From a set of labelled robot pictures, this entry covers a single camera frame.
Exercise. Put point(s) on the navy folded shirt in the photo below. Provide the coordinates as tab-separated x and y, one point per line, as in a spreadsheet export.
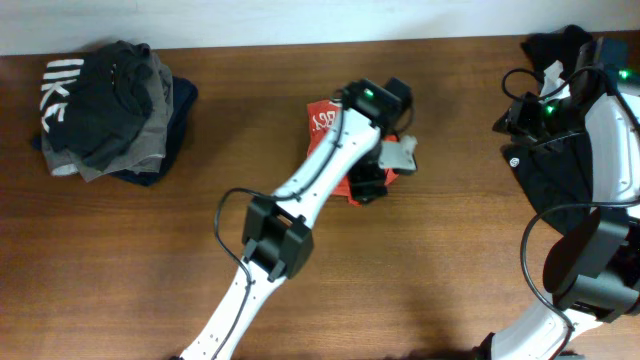
185	93

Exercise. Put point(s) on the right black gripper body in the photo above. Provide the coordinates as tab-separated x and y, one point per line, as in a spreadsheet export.
533	120

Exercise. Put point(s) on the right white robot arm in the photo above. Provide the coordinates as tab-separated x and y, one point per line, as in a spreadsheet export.
591	274

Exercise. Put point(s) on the black Nike shirt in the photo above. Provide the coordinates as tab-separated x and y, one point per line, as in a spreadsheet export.
95	106

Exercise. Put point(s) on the red polo shirt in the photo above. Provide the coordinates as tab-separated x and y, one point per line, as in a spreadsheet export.
322	115

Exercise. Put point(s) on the grey folded shirt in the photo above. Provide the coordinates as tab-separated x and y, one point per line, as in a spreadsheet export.
146	151

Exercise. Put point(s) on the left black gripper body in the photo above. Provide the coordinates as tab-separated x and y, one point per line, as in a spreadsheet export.
367	169

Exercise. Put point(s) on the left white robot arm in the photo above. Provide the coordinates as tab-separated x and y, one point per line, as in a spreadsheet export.
363	147

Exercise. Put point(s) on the black garment at right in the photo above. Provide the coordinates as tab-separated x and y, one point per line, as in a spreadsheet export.
554	178

